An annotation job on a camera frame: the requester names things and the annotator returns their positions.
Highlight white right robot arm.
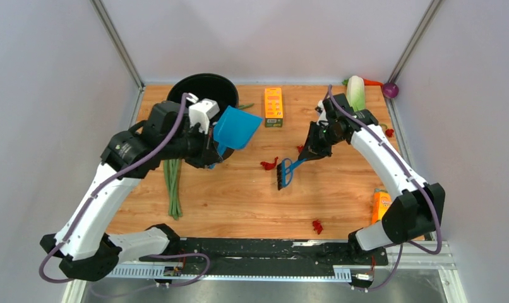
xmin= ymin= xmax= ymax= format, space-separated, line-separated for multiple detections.
xmin=298 ymin=94 xmax=445 ymax=264

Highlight blue plastic dustpan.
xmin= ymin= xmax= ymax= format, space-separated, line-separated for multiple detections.
xmin=210 ymin=106 xmax=263 ymax=169

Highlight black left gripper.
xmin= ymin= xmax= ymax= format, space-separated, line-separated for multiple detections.
xmin=162 ymin=122 xmax=223 ymax=169

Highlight purple onion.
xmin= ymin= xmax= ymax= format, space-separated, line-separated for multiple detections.
xmin=381 ymin=83 xmax=400 ymax=98

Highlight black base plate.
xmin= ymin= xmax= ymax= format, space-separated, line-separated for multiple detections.
xmin=138 ymin=237 xmax=389 ymax=278

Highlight orange juice box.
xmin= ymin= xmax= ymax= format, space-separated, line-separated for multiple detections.
xmin=371 ymin=188 xmax=392 ymax=224

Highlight orange carrot at back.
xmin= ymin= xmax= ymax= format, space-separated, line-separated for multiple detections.
xmin=363 ymin=78 xmax=383 ymax=86

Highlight yellow orange carton box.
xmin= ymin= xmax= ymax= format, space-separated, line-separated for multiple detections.
xmin=263 ymin=87 xmax=284 ymax=128

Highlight black plastic bin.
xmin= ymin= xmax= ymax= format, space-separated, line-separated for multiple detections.
xmin=166 ymin=73 xmax=239 ymax=160

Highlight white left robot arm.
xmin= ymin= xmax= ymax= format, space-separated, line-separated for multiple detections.
xmin=40 ymin=94 xmax=220 ymax=282

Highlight green long beans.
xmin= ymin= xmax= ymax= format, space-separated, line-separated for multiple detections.
xmin=163 ymin=107 xmax=245 ymax=220

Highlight aluminium frame rail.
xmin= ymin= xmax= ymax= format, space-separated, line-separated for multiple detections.
xmin=62 ymin=236 xmax=469 ymax=303

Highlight blue hand brush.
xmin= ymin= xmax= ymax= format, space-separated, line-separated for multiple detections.
xmin=276 ymin=158 xmax=305 ymax=190

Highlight napa cabbage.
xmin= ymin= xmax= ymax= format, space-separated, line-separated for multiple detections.
xmin=346 ymin=75 xmax=366 ymax=111

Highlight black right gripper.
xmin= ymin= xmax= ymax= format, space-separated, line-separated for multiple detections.
xmin=299 ymin=121 xmax=344 ymax=162

